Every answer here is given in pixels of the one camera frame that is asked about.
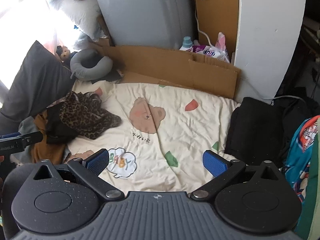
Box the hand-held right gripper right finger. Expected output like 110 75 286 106
190 150 282 202

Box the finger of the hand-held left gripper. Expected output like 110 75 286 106
0 131 43 145

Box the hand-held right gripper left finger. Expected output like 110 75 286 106
32 148 125 202

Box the leopard print skirt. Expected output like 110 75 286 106
46 91 122 140

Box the grey garment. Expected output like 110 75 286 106
19 116 48 163

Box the brown garment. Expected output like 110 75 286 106
31 110 67 164

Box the black garment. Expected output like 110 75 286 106
45 105 75 145

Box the cream bear print blanket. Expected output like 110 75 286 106
10 80 250 193

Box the black bag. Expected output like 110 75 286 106
272 87 320 160
224 97 288 160

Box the dark grey pillow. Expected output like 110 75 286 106
0 40 73 133

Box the small black cloth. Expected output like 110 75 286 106
91 69 124 84

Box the small doll toy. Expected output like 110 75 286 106
55 45 78 63

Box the grey neck pillow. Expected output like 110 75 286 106
69 49 112 81

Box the green cloth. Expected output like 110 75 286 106
295 132 320 240

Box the purple and white plastic packet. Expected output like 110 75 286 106
191 44 229 62

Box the low brown cardboard sheet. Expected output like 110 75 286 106
87 41 242 99

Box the pink plastic bag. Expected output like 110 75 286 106
215 32 227 50

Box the detergent bottle with teal cap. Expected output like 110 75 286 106
179 36 194 52

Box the white pillow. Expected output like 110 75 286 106
49 0 105 40

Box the tall brown cardboard panel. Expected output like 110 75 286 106
194 0 239 53

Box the large grey case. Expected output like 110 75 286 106
89 0 198 51

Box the grey cable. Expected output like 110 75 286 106
271 94 308 105

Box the white cable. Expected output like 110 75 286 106
195 12 218 48

